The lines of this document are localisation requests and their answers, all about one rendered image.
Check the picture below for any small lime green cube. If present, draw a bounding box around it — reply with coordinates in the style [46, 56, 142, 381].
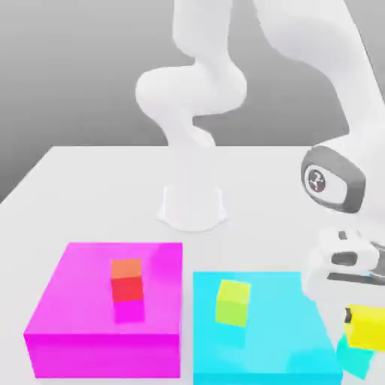
[215, 279, 253, 328]

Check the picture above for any small red cube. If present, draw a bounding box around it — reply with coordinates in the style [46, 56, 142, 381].
[110, 258, 144, 303]

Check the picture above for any small yellow cube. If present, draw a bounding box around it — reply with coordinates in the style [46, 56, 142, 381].
[344, 304, 385, 352]

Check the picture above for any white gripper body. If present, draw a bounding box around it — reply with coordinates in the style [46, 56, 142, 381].
[301, 248, 385, 308]

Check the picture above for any small turquoise cube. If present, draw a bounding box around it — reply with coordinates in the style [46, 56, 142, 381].
[335, 332, 374, 380]

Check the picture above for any large cyan box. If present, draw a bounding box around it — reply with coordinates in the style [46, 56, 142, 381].
[192, 271, 344, 385]

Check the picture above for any large magenta box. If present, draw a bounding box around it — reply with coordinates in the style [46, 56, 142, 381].
[23, 241, 183, 380]

